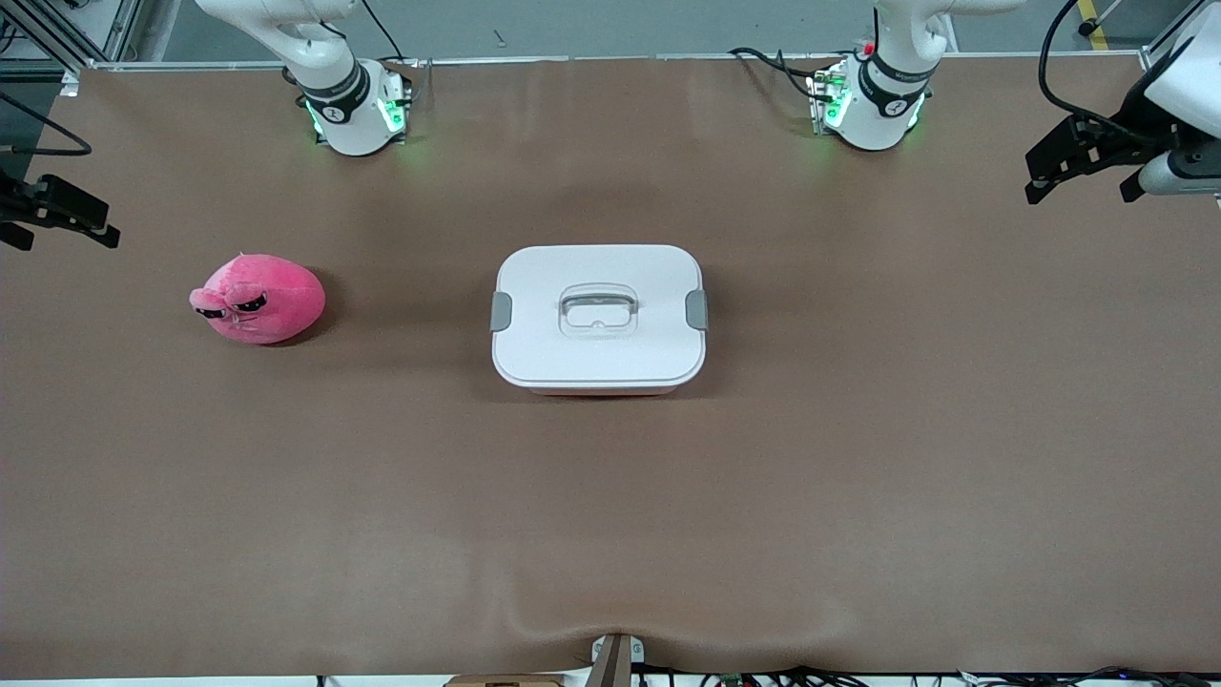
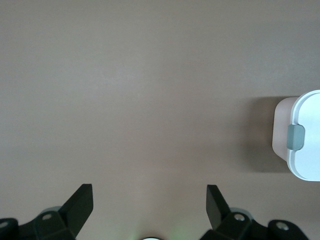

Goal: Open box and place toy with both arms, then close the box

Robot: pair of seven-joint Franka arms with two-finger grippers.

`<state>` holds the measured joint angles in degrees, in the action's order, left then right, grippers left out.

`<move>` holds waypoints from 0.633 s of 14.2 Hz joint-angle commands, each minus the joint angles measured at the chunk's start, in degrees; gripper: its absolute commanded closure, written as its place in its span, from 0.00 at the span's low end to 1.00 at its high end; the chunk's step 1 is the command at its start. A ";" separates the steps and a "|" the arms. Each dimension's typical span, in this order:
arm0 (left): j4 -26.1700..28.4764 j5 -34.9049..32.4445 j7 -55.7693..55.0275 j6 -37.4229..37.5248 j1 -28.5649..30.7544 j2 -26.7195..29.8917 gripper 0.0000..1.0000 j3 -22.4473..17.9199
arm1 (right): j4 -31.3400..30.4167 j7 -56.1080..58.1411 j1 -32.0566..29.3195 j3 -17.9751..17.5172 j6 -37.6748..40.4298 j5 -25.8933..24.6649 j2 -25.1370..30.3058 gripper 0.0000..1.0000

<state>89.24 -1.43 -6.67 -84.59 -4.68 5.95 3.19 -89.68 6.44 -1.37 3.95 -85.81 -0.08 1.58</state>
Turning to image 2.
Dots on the pink plastic storage box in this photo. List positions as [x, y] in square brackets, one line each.
[281, 125]

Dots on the white box lid grey latches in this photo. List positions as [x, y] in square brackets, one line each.
[310, 125]

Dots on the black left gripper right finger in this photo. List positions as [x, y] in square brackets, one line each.
[217, 212]

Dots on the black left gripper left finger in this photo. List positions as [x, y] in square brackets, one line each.
[75, 212]

